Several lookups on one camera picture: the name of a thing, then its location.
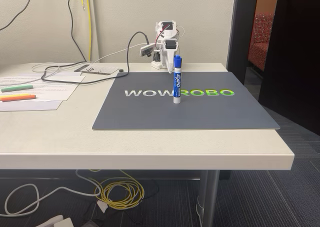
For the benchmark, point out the blue Expo dry-erase marker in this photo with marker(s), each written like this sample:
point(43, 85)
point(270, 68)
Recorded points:
point(177, 82)

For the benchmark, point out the orange marker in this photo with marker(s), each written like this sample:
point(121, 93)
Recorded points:
point(20, 98)

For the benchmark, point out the green marker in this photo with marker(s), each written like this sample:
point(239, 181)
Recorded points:
point(17, 88)

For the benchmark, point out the grey WOWROBO mat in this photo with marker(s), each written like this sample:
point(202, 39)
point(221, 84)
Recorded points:
point(200, 112)

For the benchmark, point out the white perforated board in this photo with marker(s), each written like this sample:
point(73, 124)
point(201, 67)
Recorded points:
point(103, 69)

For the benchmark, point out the red patterned chair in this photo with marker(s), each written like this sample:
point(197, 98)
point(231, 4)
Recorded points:
point(262, 37)

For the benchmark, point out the white printed paper sheet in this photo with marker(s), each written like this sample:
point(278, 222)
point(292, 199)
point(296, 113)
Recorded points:
point(67, 78)
point(55, 92)

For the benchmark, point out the dark door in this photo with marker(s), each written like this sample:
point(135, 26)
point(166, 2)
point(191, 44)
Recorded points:
point(295, 62)

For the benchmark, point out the grey metal table leg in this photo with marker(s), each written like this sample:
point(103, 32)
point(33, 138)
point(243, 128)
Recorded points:
point(210, 199)

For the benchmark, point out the white blank paper sheet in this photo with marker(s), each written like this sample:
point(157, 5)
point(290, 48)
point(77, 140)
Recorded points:
point(30, 105)

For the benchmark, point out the white power strip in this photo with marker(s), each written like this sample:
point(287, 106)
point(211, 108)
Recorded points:
point(58, 222)

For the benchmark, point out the white camera box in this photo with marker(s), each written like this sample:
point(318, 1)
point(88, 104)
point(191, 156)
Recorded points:
point(146, 50)

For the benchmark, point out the dark door frame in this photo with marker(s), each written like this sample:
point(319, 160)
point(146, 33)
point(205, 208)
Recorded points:
point(241, 37)

